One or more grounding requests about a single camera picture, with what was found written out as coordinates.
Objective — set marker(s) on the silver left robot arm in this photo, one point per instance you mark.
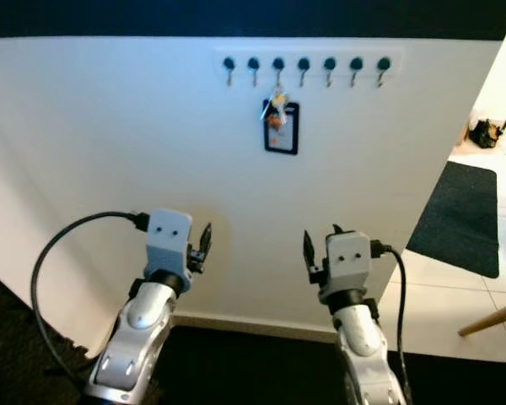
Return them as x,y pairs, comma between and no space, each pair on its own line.
128,344

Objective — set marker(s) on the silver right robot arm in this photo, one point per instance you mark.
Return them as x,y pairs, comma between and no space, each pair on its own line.
363,337

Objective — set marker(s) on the keys with black card holder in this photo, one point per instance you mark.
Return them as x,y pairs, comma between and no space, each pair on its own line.
282,137

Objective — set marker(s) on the black rectangular floor rug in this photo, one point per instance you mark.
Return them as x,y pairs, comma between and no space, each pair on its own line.
460,219

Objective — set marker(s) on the white partition panel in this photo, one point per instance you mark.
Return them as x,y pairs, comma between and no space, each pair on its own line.
118,126

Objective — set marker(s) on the dark round key hook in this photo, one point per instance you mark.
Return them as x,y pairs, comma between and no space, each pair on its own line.
330,63
384,63
253,63
304,63
356,63
228,63
277,63

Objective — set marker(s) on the small brown black object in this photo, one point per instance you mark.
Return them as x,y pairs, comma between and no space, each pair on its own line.
485,135

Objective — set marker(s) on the wooden furniture leg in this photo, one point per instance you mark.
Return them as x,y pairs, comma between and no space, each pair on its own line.
493,317

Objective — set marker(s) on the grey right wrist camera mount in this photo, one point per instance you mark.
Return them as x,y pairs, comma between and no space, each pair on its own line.
346,261

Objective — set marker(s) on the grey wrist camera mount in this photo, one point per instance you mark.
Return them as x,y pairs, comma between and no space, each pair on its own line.
346,261
167,240

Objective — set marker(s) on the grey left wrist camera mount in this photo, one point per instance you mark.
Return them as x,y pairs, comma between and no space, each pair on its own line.
167,240

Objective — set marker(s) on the white hook rail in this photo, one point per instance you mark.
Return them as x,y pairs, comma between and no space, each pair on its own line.
240,57

